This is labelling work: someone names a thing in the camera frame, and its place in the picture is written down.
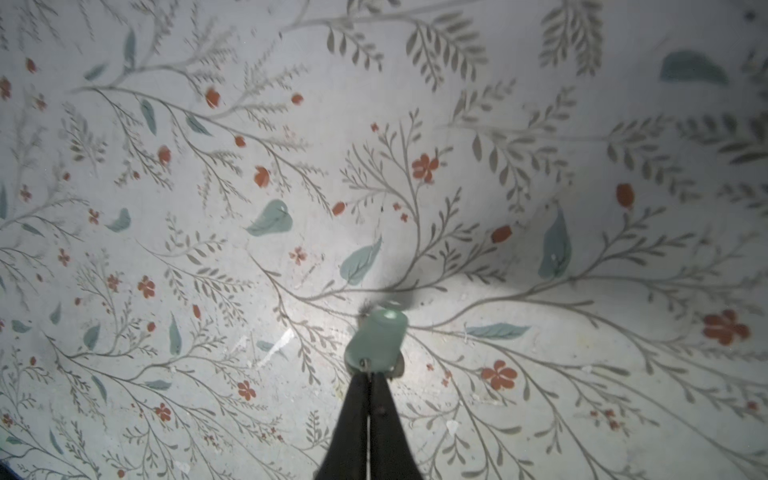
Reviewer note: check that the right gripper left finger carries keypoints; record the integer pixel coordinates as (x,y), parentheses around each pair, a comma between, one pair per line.
(346,457)

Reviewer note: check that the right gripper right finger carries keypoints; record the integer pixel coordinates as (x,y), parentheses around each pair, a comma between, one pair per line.
(390,454)

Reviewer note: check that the key with green cap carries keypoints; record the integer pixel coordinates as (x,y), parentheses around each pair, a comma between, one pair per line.
(375,347)

